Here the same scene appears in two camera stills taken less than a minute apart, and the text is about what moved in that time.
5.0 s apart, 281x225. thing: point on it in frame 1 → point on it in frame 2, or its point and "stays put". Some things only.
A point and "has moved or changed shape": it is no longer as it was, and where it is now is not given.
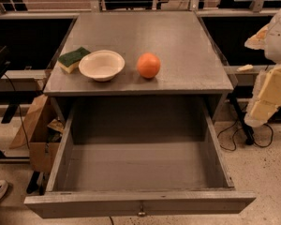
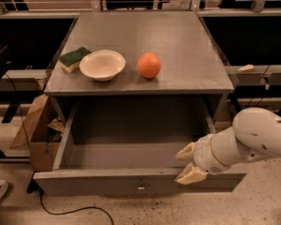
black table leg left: [8, 113] stays put
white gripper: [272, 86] → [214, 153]
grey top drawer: [138, 157] has moved or changed shape
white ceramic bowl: [101, 65] stays put
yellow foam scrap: [247, 67] stays put
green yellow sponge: [70, 61] stays put
